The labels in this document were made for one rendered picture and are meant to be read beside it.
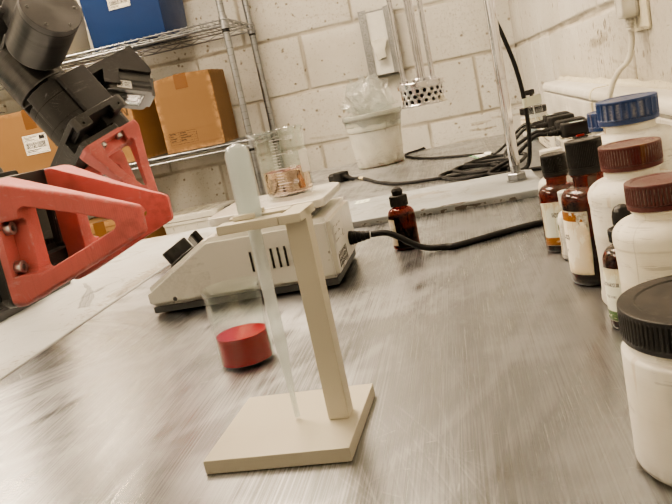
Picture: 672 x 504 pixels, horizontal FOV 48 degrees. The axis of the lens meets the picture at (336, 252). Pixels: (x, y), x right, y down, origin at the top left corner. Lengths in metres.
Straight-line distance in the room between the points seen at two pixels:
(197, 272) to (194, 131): 2.18
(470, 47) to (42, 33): 2.49
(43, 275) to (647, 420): 0.30
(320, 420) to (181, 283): 0.37
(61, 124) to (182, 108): 2.14
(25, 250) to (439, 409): 0.24
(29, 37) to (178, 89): 2.18
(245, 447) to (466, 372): 0.14
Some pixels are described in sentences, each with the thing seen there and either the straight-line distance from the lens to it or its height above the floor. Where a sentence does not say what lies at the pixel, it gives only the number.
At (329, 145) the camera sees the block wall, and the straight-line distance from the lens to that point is 3.17.
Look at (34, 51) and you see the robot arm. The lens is 0.78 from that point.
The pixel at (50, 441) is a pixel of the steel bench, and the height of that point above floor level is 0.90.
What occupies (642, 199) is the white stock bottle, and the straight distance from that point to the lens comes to 0.43.
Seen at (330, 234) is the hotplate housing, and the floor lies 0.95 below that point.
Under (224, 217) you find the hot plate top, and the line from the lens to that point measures 0.74.
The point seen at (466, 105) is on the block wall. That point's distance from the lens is 3.12.
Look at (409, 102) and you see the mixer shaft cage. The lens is 1.07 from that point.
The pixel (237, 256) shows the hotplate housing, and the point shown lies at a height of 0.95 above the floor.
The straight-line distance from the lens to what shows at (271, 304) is 0.41.
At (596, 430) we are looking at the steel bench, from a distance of 0.39.
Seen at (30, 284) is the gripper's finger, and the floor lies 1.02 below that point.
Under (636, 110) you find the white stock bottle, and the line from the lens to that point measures 0.64.
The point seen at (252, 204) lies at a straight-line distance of 0.39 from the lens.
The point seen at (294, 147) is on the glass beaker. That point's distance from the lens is 0.75.
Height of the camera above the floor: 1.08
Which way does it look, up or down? 11 degrees down
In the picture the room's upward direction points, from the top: 12 degrees counter-clockwise
